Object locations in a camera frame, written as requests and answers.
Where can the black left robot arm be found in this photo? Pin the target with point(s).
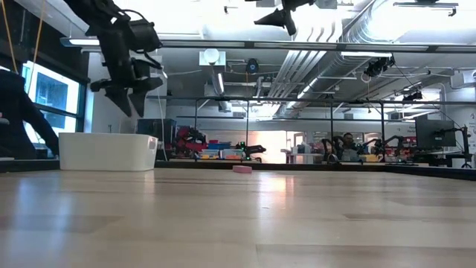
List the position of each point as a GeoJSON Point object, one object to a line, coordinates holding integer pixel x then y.
{"type": "Point", "coordinates": [93, 11]}

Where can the red and black machine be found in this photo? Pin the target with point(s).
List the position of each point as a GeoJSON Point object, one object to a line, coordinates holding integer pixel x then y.
{"type": "Point", "coordinates": [187, 139]}

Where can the black ceiling camera cluster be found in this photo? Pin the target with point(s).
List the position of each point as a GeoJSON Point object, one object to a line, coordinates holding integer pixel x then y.
{"type": "Point", "coordinates": [377, 67]}
{"type": "Point", "coordinates": [413, 96]}

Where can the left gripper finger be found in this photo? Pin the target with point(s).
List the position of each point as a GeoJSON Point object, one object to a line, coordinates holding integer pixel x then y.
{"type": "Point", "coordinates": [121, 98]}
{"type": "Point", "coordinates": [141, 97]}

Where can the silver ceiling ventilation duct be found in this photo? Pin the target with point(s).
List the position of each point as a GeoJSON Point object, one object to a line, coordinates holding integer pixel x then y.
{"type": "Point", "coordinates": [297, 70]}

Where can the clear storage box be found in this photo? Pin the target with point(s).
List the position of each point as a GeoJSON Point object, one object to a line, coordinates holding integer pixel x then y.
{"type": "Point", "coordinates": [234, 154]}
{"type": "Point", "coordinates": [209, 154]}

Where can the black cabinet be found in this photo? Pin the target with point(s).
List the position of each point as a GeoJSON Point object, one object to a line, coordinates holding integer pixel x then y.
{"type": "Point", "coordinates": [156, 130]}

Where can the blue storage box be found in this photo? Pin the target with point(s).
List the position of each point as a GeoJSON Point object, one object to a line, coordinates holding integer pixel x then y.
{"type": "Point", "coordinates": [219, 145]}

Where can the white ceiling light box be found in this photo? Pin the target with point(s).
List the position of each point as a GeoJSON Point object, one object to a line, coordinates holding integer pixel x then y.
{"type": "Point", "coordinates": [212, 56]}

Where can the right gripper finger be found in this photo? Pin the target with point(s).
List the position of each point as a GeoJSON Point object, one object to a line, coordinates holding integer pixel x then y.
{"type": "Point", "coordinates": [290, 20]}
{"type": "Point", "coordinates": [275, 18]}

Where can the large window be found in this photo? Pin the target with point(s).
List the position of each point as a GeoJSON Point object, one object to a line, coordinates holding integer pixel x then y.
{"type": "Point", "coordinates": [56, 93]}

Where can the white plastic bin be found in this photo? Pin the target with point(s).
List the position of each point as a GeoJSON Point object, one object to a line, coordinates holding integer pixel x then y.
{"type": "Point", "coordinates": [108, 152]}

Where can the black computer monitor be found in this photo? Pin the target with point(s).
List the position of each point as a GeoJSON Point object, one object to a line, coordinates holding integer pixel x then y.
{"type": "Point", "coordinates": [435, 134]}

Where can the background robot arm green light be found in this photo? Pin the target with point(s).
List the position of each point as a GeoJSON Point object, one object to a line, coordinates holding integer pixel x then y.
{"type": "Point", "coordinates": [254, 149]}

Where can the pink wooden block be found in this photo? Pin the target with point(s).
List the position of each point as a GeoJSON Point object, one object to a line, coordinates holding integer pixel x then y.
{"type": "Point", "coordinates": [242, 169]}

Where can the black background rig frame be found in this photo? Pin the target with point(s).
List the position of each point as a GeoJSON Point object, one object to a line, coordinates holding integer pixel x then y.
{"type": "Point", "coordinates": [297, 100]}

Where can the black ceiling track fixture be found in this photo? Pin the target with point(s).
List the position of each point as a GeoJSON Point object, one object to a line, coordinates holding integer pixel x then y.
{"type": "Point", "coordinates": [425, 4]}

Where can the white round column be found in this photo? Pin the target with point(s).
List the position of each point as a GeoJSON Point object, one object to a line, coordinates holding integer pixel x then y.
{"type": "Point", "coordinates": [158, 108]}

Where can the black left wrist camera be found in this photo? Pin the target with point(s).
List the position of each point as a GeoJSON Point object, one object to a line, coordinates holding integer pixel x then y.
{"type": "Point", "coordinates": [145, 35]}

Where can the yellow box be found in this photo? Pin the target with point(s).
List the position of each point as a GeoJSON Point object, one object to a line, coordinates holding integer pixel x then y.
{"type": "Point", "coordinates": [370, 158]}

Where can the black overhead crossbar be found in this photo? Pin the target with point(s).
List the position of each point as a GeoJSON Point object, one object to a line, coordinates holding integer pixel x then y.
{"type": "Point", "coordinates": [334, 46]}

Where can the background black robot arm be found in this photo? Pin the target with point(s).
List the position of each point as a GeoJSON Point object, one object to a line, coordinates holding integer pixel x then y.
{"type": "Point", "coordinates": [332, 149]}
{"type": "Point", "coordinates": [394, 140]}

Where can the round black ceiling device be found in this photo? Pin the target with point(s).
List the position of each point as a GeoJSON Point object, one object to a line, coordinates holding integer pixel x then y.
{"type": "Point", "coordinates": [252, 66]}

